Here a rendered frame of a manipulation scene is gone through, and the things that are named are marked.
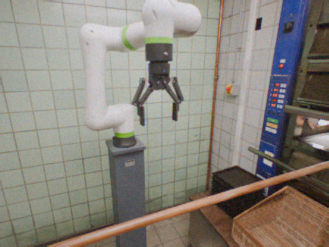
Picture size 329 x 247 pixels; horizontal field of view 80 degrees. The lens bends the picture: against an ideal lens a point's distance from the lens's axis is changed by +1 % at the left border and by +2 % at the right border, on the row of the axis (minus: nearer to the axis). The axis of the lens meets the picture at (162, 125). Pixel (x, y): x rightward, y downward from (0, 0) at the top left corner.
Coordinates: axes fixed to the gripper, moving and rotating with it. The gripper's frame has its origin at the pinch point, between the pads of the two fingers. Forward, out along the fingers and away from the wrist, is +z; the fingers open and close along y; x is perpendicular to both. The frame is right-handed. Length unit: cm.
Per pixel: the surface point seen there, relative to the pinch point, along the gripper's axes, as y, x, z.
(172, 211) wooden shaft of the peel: 3.0, 16.3, 27.4
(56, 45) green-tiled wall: 29, -113, -33
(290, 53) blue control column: -105, -20, -26
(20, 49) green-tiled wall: 52, -115, -29
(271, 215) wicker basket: -91, -4, 83
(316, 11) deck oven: -107, -11, -49
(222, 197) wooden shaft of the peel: -17.4, 18.3, 27.6
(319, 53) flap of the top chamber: -102, -2, -25
